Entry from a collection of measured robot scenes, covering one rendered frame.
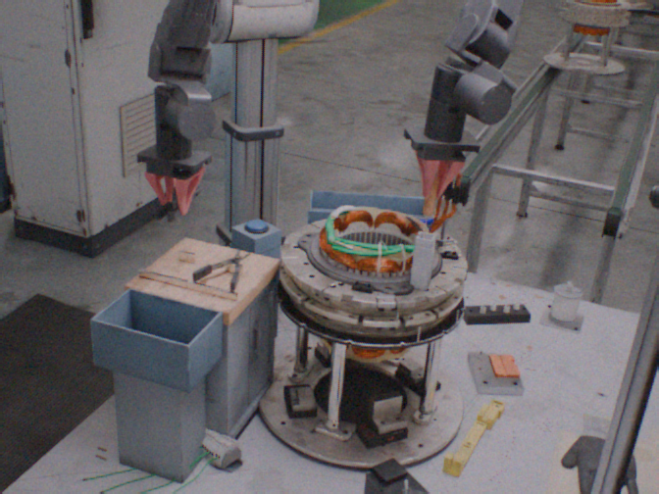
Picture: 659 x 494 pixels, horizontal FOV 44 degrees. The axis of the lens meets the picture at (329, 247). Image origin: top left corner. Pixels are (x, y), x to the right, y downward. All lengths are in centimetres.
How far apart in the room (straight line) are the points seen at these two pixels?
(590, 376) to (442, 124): 77
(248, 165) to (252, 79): 18
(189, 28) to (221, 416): 63
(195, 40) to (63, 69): 227
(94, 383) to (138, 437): 156
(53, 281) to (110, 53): 97
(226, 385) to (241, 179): 55
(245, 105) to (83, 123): 185
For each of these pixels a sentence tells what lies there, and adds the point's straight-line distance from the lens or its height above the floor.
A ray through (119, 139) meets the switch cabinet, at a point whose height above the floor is 49.
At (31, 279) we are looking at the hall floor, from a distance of 363.
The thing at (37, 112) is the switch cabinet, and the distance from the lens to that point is 364.
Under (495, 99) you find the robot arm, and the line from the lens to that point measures 114.
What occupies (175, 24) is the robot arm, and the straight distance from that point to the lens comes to 122.
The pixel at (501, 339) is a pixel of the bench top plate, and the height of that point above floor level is 78.
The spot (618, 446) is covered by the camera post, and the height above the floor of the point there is 102.
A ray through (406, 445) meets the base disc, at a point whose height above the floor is 80.
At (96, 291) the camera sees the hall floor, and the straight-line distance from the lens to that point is 350.
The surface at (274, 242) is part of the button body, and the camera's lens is 163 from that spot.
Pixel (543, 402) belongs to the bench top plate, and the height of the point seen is 78.
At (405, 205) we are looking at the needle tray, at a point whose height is 105.
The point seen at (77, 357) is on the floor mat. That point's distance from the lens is 309.
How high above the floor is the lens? 174
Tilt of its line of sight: 27 degrees down
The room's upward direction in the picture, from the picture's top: 4 degrees clockwise
